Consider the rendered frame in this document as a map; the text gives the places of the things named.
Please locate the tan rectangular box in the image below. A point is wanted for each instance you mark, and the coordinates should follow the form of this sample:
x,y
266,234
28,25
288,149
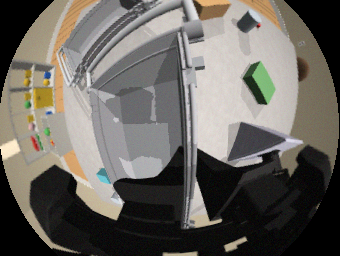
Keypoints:
x,y
210,9

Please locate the grey cylinder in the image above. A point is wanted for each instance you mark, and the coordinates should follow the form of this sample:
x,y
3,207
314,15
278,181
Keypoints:
x,y
249,21
114,198

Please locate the light green block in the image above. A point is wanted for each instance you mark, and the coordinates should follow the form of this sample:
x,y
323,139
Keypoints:
x,y
259,83

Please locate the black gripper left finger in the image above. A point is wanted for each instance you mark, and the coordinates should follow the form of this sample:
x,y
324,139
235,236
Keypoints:
x,y
164,189

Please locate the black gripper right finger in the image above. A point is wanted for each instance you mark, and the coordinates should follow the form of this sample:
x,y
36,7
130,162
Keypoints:
x,y
220,182

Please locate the teal box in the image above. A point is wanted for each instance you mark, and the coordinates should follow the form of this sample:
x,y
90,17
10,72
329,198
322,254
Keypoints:
x,y
103,176

